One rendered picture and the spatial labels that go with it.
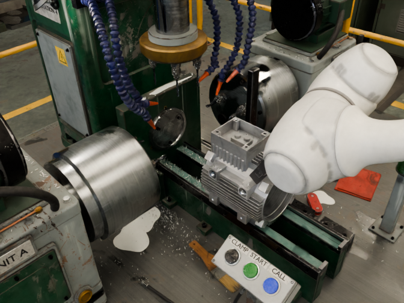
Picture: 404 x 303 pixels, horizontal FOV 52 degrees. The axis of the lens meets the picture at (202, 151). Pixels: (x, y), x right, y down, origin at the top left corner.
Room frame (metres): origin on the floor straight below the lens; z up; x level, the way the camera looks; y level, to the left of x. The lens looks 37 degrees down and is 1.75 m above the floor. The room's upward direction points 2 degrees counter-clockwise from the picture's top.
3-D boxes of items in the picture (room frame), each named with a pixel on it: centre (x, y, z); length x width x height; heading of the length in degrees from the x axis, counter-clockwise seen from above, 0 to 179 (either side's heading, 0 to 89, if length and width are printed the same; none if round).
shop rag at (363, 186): (1.05, -0.53, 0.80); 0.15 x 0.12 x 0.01; 148
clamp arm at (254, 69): (1.02, -0.15, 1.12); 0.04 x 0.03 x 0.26; 44
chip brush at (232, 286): (0.72, -0.03, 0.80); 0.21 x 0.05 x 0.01; 39
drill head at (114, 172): (0.78, 0.30, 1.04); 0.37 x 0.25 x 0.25; 134
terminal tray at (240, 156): (0.87, -0.10, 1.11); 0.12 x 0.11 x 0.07; 45
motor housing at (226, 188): (0.84, -0.13, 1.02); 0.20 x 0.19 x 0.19; 45
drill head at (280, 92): (1.25, -0.20, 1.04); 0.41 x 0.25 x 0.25; 134
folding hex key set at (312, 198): (0.94, -0.36, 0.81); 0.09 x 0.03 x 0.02; 4
